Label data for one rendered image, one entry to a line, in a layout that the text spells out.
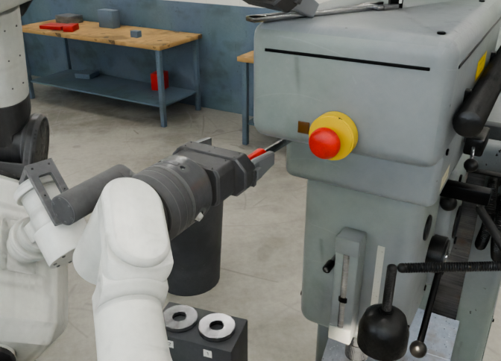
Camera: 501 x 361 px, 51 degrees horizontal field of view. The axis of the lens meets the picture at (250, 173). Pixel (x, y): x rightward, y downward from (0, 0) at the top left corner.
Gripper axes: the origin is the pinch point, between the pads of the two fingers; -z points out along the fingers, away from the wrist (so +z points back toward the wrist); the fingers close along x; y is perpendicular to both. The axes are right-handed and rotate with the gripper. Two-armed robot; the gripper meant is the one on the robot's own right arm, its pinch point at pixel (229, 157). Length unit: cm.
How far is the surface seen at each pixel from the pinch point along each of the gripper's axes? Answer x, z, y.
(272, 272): 87, -188, 170
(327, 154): -16.0, 3.2, -5.0
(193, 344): 22, -18, 60
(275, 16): -5.3, -3.2, -19.5
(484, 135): -30.1, -31.6, 1.4
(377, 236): -18.8, -14.7, 15.4
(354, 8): -11.6, -14.9, -19.6
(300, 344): 45, -140, 170
